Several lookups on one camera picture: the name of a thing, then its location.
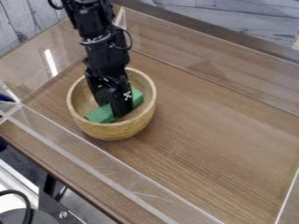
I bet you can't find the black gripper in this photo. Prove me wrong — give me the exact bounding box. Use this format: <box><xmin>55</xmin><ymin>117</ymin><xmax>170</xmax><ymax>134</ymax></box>
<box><xmin>80</xmin><ymin>36</ymin><xmax>134</xmax><ymax>117</ymax></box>

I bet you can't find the green rectangular block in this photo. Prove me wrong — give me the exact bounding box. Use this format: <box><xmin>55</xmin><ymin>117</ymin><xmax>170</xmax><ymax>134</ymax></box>
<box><xmin>84</xmin><ymin>87</ymin><xmax>145</xmax><ymax>123</ymax></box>

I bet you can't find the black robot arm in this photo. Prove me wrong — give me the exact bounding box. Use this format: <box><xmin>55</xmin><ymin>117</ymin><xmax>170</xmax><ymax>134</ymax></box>
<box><xmin>47</xmin><ymin>0</ymin><xmax>134</xmax><ymax>117</ymax></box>

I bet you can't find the brown wooden bowl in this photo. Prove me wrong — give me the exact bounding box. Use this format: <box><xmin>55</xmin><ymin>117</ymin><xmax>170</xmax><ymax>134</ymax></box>
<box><xmin>67</xmin><ymin>67</ymin><xmax>158</xmax><ymax>141</ymax></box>

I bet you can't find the black table leg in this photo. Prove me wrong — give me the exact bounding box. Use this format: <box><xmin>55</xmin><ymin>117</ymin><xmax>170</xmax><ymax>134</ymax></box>
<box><xmin>43</xmin><ymin>174</ymin><xmax>58</xmax><ymax>197</ymax></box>

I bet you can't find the clear acrylic corner bracket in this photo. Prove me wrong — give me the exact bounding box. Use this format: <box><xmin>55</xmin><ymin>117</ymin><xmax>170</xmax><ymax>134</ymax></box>
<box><xmin>115</xmin><ymin>7</ymin><xmax>127</xmax><ymax>29</ymax></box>

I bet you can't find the clear acrylic tray wall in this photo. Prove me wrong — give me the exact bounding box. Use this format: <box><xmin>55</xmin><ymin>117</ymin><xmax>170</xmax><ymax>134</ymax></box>
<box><xmin>0</xmin><ymin>101</ymin><xmax>225</xmax><ymax>224</ymax></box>

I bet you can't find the black cable loop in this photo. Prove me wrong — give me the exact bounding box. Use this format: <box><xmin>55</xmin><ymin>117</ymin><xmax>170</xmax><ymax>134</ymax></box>
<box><xmin>0</xmin><ymin>189</ymin><xmax>34</xmax><ymax>224</ymax></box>

